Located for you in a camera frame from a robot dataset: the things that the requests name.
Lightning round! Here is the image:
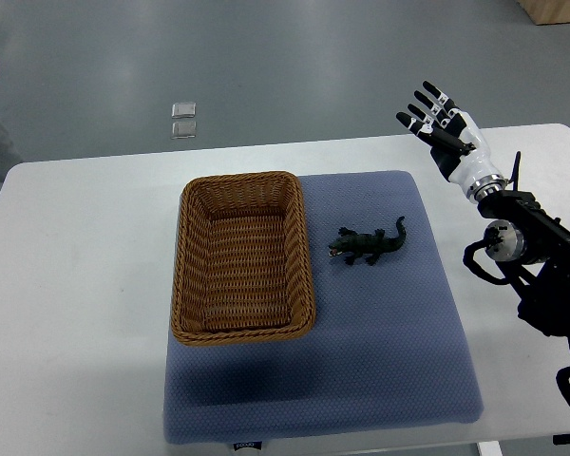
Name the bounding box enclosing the upper metal floor plate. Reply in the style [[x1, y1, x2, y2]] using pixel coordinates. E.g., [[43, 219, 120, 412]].
[[171, 102, 197, 119]]

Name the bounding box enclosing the brown wicker basket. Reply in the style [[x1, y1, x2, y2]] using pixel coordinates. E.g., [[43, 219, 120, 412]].
[[170, 171, 316, 347]]

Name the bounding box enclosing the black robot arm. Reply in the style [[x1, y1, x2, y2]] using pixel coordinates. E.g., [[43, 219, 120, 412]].
[[463, 190, 570, 407]]

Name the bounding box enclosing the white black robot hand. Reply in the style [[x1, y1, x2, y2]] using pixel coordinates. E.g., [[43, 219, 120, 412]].
[[396, 81, 506, 204]]

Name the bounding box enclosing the dark toy crocodile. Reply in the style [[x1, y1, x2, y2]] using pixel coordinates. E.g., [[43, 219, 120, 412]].
[[328, 216, 407, 266]]

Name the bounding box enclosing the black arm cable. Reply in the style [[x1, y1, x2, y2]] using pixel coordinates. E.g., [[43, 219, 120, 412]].
[[503, 151, 523, 191]]

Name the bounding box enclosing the blue textured cushion mat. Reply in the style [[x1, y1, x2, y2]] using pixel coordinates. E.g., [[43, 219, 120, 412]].
[[163, 171, 483, 445]]

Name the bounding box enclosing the wooden box corner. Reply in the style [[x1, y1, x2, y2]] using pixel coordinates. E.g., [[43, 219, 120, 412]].
[[517, 0, 570, 26]]

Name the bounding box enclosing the metal floor plate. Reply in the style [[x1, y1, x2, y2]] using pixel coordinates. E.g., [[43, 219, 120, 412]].
[[171, 102, 197, 119], [171, 121, 197, 139]]

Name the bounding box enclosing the lower metal floor plate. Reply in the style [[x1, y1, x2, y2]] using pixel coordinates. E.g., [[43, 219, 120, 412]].
[[171, 121, 197, 139]]

